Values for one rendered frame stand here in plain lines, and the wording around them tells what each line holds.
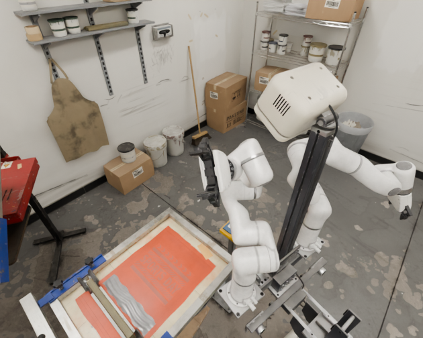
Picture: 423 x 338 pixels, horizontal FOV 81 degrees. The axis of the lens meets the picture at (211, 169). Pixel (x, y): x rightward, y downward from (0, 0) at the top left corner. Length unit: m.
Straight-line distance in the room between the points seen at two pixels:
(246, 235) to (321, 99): 0.55
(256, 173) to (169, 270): 0.92
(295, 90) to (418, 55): 3.17
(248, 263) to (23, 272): 2.48
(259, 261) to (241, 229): 0.14
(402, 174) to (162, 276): 1.20
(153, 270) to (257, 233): 0.71
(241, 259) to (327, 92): 0.60
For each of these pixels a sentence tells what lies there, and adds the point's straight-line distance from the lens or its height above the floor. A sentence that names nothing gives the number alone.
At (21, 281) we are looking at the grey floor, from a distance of 3.05.
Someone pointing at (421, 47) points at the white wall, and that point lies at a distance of 3.79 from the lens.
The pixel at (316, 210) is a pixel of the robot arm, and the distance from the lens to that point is 1.18.
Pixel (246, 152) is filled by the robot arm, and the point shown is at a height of 1.83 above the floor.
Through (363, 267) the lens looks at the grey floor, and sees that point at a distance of 2.94.
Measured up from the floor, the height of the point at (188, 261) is 0.96.
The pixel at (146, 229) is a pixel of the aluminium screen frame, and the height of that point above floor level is 0.99.
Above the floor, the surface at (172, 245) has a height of 0.96.
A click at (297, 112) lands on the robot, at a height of 1.97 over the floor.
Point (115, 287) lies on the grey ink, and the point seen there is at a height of 0.96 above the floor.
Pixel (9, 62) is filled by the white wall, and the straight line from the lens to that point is 2.77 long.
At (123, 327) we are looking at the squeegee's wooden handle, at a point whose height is 1.06.
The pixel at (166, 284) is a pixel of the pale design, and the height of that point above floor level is 0.96.
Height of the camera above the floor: 2.26
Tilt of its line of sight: 40 degrees down
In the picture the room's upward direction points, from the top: straight up
